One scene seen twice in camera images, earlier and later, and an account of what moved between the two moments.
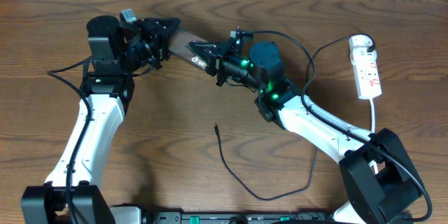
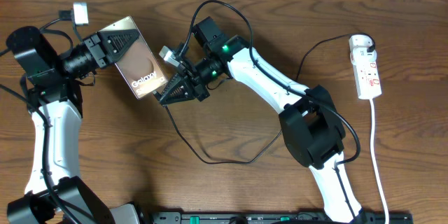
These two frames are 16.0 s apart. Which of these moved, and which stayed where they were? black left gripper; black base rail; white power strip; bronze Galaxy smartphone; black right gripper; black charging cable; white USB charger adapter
Moved: black charging cable; black right gripper; bronze Galaxy smartphone; black left gripper
Stayed: white power strip; black base rail; white USB charger adapter
